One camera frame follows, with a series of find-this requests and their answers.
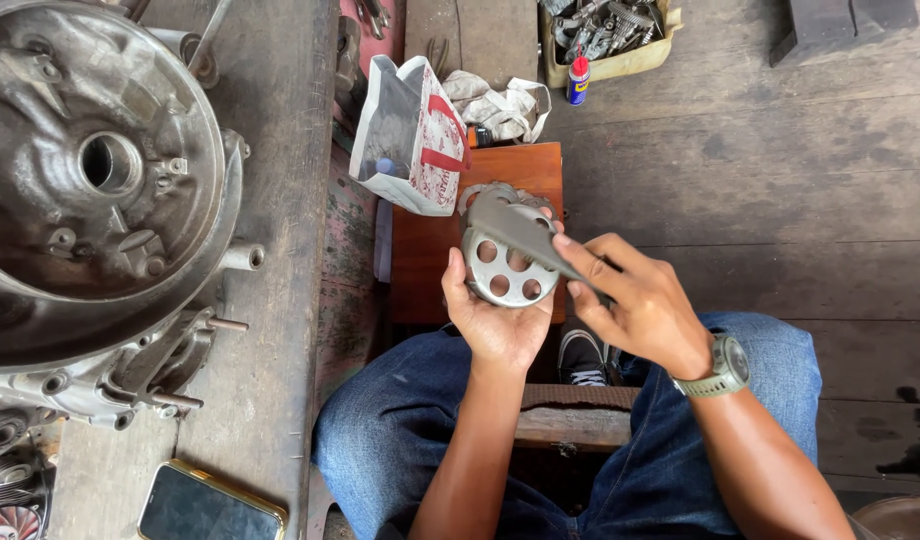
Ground worn wooden seat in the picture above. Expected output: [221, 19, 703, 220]
[513, 384, 642, 456]

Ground person's right hand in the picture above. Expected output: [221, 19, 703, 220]
[551, 232, 715, 381]

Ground person's blue jeans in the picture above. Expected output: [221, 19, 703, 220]
[311, 311, 824, 540]

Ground large metal engine casing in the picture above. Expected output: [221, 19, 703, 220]
[0, 0, 267, 460]

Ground reddish-brown wooden stool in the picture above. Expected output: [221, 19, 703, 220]
[389, 142, 568, 326]

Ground dark wooden block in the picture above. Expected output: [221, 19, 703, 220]
[769, 0, 920, 69]

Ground metal file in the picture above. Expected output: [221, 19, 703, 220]
[467, 196, 616, 303]

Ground crumpled white cloth bag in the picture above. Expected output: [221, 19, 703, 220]
[440, 69, 553, 145]

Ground metal pliers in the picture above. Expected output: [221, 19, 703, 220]
[354, 0, 393, 41]

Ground finned engine cooling fan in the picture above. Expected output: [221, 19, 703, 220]
[0, 448, 56, 540]

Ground black sneaker white laces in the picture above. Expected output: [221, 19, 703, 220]
[556, 328, 612, 388]

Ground cardboard box of metal parts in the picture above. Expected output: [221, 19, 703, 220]
[538, 0, 685, 90]

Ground blue spray can red cap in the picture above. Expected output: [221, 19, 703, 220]
[566, 45, 592, 107]

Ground smartphone with gold case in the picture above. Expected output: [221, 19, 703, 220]
[136, 459, 289, 540]

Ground person's left hand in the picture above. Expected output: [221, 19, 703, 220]
[441, 247, 557, 374]

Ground perforated metal clutch drum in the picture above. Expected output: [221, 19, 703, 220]
[457, 182, 563, 309]

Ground thin metal rod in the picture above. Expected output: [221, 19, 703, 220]
[185, 0, 233, 78]

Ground grey-green wristwatch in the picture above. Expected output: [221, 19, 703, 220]
[670, 332, 751, 399]

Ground white paper bag red print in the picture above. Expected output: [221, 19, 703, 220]
[348, 54, 474, 218]

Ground brown round bowl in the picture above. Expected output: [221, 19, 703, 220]
[851, 495, 920, 540]

